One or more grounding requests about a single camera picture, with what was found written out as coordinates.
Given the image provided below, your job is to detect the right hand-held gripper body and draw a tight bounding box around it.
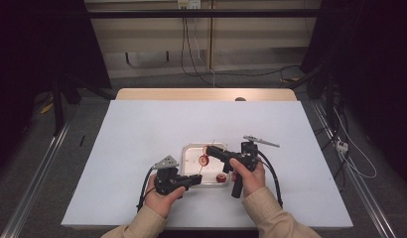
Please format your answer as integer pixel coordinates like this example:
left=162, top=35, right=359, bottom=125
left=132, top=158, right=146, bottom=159
left=222, top=134, right=281, bottom=199

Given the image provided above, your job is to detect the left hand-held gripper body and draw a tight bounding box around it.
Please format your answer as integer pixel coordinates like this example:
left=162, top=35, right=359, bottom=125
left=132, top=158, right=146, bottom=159
left=153, top=155, right=190, bottom=196

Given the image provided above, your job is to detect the thin bamboo skewer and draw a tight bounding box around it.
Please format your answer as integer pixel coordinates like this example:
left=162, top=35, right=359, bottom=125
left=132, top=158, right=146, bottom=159
left=198, top=140, right=216, bottom=178

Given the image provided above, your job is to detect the white rectangular tray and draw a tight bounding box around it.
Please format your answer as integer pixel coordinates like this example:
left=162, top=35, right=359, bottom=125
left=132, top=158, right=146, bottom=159
left=180, top=142, right=231, bottom=189

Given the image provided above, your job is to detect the person's left hand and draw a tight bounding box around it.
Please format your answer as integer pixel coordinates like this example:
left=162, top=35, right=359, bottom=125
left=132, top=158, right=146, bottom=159
left=144, top=174, right=187, bottom=219

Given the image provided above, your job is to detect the person's right hand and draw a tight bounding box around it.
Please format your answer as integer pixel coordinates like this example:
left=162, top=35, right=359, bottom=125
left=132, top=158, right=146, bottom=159
left=228, top=157, right=266, bottom=199

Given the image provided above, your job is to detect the wooden table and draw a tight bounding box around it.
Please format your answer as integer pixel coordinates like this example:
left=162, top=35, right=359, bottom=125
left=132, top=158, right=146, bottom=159
left=115, top=87, right=298, bottom=102

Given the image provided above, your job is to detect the black metal stand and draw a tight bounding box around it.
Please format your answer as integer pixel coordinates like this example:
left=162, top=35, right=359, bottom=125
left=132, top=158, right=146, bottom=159
left=50, top=74, right=80, bottom=137

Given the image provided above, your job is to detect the yellow floor tape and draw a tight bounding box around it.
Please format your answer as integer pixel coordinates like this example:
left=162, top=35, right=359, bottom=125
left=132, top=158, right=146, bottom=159
left=40, top=101, right=56, bottom=115

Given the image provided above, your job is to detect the dark curtain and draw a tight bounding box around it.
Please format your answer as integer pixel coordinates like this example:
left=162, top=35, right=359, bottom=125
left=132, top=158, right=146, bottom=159
left=300, top=0, right=407, bottom=187
left=0, top=0, right=112, bottom=178

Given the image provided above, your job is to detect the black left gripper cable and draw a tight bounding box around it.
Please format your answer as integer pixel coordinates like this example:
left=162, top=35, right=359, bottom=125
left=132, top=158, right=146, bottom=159
left=135, top=166, right=160, bottom=213

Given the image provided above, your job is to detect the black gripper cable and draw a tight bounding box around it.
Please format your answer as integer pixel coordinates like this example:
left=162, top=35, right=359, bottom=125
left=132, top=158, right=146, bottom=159
left=255, top=149, right=285, bottom=209
left=135, top=166, right=160, bottom=213

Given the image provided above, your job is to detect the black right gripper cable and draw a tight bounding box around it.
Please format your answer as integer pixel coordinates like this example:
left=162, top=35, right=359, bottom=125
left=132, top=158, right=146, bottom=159
left=255, top=149, right=285, bottom=209

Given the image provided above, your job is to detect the long black floor cable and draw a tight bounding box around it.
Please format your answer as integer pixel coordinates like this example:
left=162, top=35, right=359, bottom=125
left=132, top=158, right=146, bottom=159
left=191, top=64, right=303, bottom=79

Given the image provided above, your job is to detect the black power cable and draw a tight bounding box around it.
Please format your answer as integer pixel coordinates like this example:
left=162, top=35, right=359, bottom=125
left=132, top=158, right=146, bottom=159
left=180, top=16, right=223, bottom=88
left=184, top=16, right=212, bottom=83

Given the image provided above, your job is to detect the aluminium floor rail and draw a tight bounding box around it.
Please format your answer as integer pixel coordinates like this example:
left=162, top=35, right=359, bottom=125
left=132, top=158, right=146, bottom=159
left=0, top=121, right=72, bottom=238
left=311, top=98, right=397, bottom=238

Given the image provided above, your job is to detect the white power cable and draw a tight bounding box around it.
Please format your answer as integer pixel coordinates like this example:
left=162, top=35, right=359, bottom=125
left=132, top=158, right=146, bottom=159
left=193, top=16, right=217, bottom=88

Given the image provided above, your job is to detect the long white floor cable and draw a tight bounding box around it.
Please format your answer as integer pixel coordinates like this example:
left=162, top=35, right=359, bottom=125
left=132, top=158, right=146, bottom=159
left=333, top=108, right=378, bottom=179

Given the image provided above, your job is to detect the black horizontal frame bar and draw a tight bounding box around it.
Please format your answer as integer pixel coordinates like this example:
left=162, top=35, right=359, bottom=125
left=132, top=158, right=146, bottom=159
left=86, top=8, right=323, bottom=20

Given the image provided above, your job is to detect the white wall power socket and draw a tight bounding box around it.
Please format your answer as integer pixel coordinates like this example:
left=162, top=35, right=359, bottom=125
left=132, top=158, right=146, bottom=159
left=177, top=0, right=203, bottom=10

